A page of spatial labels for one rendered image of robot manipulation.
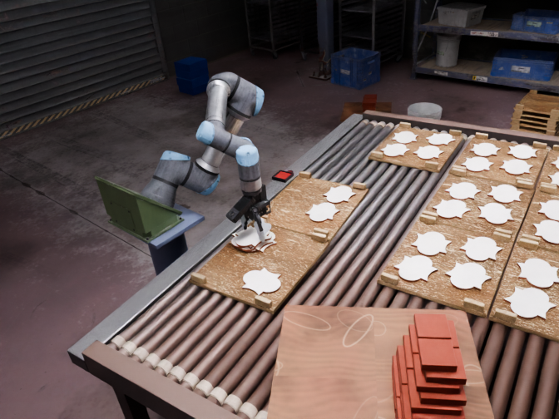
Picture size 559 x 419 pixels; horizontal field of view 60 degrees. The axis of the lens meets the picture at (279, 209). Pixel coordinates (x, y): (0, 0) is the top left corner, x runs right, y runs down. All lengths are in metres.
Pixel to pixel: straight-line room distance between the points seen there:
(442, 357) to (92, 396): 2.06
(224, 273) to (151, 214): 0.48
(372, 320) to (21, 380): 2.13
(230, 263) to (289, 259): 0.21
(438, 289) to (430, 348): 0.62
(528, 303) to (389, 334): 0.50
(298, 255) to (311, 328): 0.47
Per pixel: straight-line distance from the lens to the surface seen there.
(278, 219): 1.98
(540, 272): 1.81
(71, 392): 2.86
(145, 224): 2.07
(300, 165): 2.43
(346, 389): 1.24
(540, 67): 6.19
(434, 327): 1.11
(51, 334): 3.23
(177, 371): 1.49
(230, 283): 1.70
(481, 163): 2.42
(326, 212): 1.99
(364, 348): 1.32
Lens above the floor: 2.03
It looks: 32 degrees down
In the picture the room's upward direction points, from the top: 5 degrees counter-clockwise
